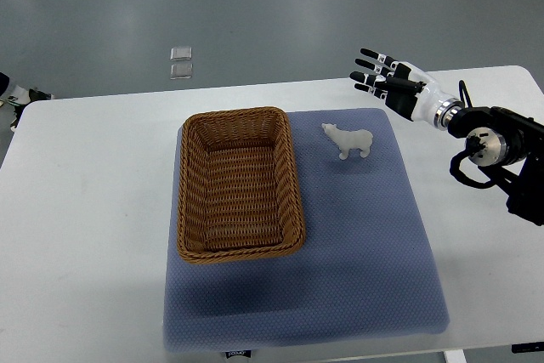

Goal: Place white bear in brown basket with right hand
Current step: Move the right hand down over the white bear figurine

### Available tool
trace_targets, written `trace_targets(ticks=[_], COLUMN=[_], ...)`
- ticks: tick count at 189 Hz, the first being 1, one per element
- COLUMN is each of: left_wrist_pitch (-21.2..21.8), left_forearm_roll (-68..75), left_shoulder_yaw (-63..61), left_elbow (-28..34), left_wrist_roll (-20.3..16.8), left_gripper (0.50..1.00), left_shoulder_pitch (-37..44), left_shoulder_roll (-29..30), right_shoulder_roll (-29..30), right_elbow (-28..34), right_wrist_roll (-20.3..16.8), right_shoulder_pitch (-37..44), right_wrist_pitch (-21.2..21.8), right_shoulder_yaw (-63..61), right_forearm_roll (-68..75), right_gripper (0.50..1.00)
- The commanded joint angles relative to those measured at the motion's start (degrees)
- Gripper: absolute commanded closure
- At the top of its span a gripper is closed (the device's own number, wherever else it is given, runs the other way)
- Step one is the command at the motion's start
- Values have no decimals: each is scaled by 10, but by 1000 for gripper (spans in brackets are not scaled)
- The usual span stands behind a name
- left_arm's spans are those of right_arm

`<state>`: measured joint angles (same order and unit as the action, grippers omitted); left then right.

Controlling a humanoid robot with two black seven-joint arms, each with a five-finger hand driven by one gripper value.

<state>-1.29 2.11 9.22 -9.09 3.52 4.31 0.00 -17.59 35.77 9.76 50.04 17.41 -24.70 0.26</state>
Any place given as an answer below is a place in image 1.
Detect blue quilted mat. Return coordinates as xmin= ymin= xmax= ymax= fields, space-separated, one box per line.
xmin=163 ymin=108 xmax=449 ymax=353

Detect white bear figurine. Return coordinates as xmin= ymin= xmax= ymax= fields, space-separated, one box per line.
xmin=321 ymin=123 xmax=373 ymax=160

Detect upper grey floor plate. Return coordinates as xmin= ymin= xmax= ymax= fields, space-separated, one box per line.
xmin=170 ymin=46 xmax=192 ymax=61

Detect shoes at left edge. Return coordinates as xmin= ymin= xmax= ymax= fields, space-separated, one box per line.
xmin=0 ymin=72 xmax=54 ymax=132

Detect black table control panel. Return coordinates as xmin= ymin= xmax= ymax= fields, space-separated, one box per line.
xmin=511 ymin=342 xmax=544 ymax=354

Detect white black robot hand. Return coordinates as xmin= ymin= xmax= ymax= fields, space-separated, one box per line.
xmin=349 ymin=48 xmax=464 ymax=130

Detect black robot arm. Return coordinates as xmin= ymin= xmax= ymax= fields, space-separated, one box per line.
xmin=447 ymin=81 xmax=543 ymax=226

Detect black label tag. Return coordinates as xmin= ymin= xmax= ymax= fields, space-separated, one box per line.
xmin=224 ymin=350 xmax=252 ymax=360

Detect brown wicker basket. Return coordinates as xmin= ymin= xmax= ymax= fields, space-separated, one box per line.
xmin=177 ymin=106 xmax=306 ymax=264

